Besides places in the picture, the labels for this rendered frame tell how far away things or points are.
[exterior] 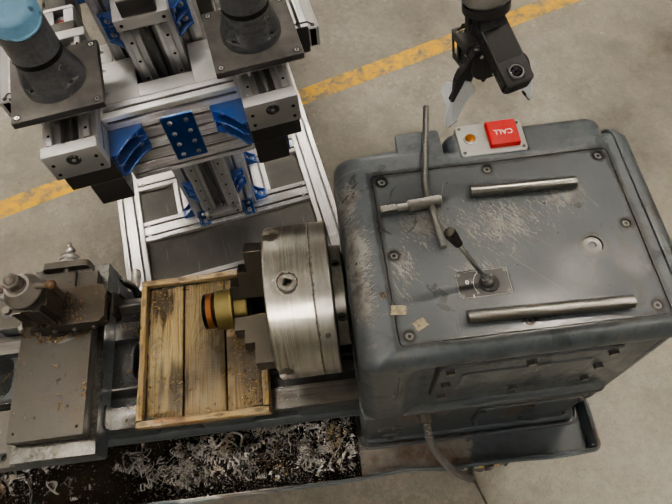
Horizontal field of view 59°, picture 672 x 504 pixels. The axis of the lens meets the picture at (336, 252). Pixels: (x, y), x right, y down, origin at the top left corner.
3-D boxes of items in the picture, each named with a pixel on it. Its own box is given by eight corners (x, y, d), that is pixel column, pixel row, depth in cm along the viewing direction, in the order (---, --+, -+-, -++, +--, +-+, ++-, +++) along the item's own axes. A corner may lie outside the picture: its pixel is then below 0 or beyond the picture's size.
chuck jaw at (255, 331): (288, 309, 119) (292, 364, 113) (291, 319, 123) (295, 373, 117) (233, 316, 119) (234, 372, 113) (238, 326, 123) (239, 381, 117)
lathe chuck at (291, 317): (313, 248, 142) (302, 199, 112) (329, 380, 133) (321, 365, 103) (276, 253, 142) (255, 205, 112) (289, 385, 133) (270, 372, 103)
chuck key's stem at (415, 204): (382, 219, 110) (442, 208, 111) (382, 212, 109) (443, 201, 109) (379, 209, 112) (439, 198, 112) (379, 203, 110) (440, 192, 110)
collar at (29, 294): (45, 272, 125) (38, 265, 122) (40, 306, 121) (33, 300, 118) (7, 276, 125) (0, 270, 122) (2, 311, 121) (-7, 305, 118)
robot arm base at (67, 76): (23, 65, 148) (1, 34, 139) (83, 51, 149) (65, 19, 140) (25, 109, 141) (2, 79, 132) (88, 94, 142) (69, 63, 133)
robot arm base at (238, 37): (216, 19, 152) (207, -14, 143) (273, 6, 153) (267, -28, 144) (227, 60, 145) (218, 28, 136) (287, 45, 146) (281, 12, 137)
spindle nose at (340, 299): (342, 260, 136) (340, 230, 116) (354, 350, 130) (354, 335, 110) (329, 261, 136) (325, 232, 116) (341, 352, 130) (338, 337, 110)
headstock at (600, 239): (564, 209, 154) (619, 107, 120) (626, 388, 132) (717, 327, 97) (338, 237, 154) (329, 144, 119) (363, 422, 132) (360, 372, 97)
